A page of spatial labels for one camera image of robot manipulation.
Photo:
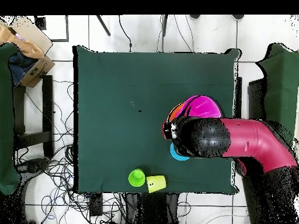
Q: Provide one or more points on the orange plastic bowl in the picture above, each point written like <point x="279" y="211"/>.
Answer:
<point x="175" y="113"/>

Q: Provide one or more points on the pink plastic bowl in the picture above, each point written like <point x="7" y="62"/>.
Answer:
<point x="203" y="107"/>

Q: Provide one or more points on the yellow plastic cup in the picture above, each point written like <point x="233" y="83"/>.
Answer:
<point x="156" y="183"/>

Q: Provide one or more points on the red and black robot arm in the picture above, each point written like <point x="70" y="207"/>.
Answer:
<point x="252" y="140"/>

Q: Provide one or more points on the small blue plastic bowl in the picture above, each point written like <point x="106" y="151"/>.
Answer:
<point x="174" y="155"/>

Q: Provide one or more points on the green plastic cup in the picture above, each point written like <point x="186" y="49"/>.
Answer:
<point x="136" y="178"/>

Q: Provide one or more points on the dark green tablecloth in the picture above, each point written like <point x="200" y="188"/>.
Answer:
<point x="116" y="81"/>

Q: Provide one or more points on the black power box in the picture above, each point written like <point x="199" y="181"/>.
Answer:
<point x="95" y="205"/>

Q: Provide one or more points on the black stand leg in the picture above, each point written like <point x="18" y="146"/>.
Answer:
<point x="104" y="25"/>
<point x="164" y="25"/>

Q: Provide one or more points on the dark rounded object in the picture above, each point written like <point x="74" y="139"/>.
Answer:
<point x="194" y="16"/>
<point x="237" y="17"/>

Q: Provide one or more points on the green-covered side table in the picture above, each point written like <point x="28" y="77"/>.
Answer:
<point x="282" y="81"/>
<point x="5" y="116"/>

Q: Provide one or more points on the brown cardboard box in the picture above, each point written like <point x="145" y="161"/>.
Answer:
<point x="37" y="72"/>

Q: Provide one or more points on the tan cloth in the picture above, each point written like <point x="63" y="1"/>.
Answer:
<point x="30" y="49"/>

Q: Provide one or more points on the blue cloth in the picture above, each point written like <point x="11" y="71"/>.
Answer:
<point x="19" y="65"/>

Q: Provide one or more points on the beige cardboard sheet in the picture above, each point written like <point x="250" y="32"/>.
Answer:
<point x="35" y="32"/>

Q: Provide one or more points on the black chair frame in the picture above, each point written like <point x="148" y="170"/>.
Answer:
<point x="48" y="116"/>
<point x="255" y="98"/>

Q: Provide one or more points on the grey metal frame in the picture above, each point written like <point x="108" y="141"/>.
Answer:
<point x="67" y="28"/>

